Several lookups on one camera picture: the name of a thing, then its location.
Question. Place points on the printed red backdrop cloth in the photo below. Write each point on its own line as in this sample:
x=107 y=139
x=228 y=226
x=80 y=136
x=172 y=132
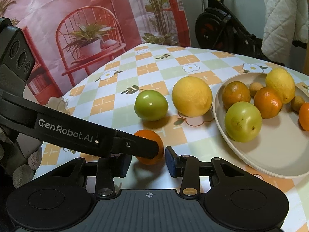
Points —
x=84 y=29

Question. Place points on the large yellow lemon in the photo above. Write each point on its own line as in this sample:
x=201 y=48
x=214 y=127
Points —
x=192 y=96

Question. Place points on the person's left hand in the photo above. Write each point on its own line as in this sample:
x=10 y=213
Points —
x=32 y=160

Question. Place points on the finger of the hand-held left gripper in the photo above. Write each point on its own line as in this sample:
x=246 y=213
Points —
x=140 y=146

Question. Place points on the small orange tangerine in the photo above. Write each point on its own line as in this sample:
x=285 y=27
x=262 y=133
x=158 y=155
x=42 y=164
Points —
x=304 y=116
x=147 y=135
x=268 y=102

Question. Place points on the black exercise bike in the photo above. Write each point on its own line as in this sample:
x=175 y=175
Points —
x=217 y=24

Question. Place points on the dark greenish orange tangerine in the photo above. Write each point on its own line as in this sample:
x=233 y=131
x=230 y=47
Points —
x=236 y=95

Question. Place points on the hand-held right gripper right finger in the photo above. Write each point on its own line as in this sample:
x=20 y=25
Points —
x=170 y=162

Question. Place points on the beige round plate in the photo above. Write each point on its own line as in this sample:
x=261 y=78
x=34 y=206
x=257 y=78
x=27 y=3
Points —
x=272 y=149

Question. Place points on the checkered floral tablecloth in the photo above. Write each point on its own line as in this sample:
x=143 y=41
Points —
x=193 y=137

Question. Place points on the small tan longan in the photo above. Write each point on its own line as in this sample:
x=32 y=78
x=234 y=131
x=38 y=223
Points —
x=297 y=103
x=256 y=86

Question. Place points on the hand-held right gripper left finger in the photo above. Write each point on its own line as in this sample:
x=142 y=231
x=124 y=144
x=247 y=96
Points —
x=126 y=166

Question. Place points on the translucent glass object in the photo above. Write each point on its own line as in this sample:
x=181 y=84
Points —
x=57 y=105

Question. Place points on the green round fruit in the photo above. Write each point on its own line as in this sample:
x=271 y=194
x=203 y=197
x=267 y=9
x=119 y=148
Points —
x=242 y=122
x=151 y=105

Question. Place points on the white quilted blanket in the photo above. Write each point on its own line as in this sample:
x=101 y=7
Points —
x=280 y=17

